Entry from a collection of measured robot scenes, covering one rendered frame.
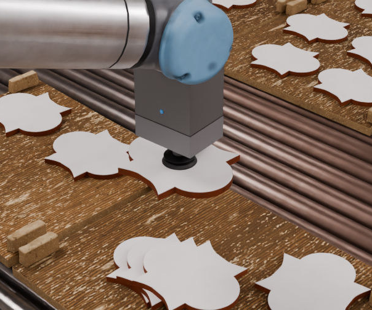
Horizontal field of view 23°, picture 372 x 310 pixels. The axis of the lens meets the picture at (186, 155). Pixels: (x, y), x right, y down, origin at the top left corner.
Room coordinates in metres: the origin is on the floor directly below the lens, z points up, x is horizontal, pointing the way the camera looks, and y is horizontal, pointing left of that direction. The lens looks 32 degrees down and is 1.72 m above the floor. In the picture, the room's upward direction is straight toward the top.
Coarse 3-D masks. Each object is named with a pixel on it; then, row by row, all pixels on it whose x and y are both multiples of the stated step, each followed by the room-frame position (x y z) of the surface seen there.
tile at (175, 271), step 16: (144, 256) 0.94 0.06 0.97; (160, 256) 0.94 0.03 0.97; (176, 256) 0.94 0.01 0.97; (192, 256) 0.94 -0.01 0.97; (208, 256) 0.94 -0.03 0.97; (160, 272) 0.90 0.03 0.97; (176, 272) 0.90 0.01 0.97; (192, 272) 0.90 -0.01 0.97; (208, 272) 0.90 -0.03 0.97; (224, 272) 0.90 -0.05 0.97; (240, 272) 0.91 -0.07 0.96; (144, 288) 0.88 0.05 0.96; (160, 288) 0.87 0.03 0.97; (176, 288) 0.87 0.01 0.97; (192, 288) 0.87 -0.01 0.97; (208, 288) 0.87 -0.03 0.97; (224, 288) 0.87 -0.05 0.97; (176, 304) 0.84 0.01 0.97; (192, 304) 0.84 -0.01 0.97; (208, 304) 0.84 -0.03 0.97; (224, 304) 0.84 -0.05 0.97
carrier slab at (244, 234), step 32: (96, 224) 1.05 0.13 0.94; (128, 224) 1.05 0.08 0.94; (160, 224) 1.05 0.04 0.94; (192, 224) 1.05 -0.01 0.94; (224, 224) 1.05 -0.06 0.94; (256, 224) 1.05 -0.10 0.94; (288, 224) 1.05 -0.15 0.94; (64, 256) 0.97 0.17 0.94; (96, 256) 0.97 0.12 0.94; (224, 256) 0.97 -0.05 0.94; (256, 256) 0.97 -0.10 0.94; (352, 256) 0.97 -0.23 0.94; (32, 288) 0.92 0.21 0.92; (64, 288) 0.91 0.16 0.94; (96, 288) 0.91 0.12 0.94; (128, 288) 0.91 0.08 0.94
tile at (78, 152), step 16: (64, 144) 1.26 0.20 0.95; (80, 144) 1.26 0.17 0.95; (96, 144) 1.26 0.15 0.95; (112, 144) 1.26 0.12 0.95; (48, 160) 1.21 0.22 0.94; (64, 160) 1.21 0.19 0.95; (80, 160) 1.21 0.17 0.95; (96, 160) 1.21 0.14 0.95; (112, 160) 1.21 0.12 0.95; (128, 160) 1.21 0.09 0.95; (80, 176) 1.17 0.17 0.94; (96, 176) 1.17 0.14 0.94; (112, 176) 1.17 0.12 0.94
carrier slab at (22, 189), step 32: (0, 96) 1.44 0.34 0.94; (64, 96) 1.44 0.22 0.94; (0, 128) 1.32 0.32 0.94; (64, 128) 1.32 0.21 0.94; (96, 128) 1.32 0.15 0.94; (0, 160) 1.22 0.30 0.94; (32, 160) 1.22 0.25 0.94; (0, 192) 1.13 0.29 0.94; (32, 192) 1.13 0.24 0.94; (64, 192) 1.13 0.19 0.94; (96, 192) 1.13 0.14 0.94; (128, 192) 1.13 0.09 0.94; (0, 224) 1.05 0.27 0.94; (64, 224) 1.05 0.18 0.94; (0, 256) 0.98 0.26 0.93
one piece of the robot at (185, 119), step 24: (144, 72) 0.91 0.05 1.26; (144, 96) 0.91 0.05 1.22; (168, 96) 0.89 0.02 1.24; (192, 96) 0.87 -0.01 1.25; (216, 96) 0.91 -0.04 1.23; (144, 120) 0.91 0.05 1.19; (168, 120) 0.89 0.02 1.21; (192, 120) 0.87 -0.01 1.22; (216, 120) 0.91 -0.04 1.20; (168, 144) 0.89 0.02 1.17; (192, 144) 0.87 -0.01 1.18
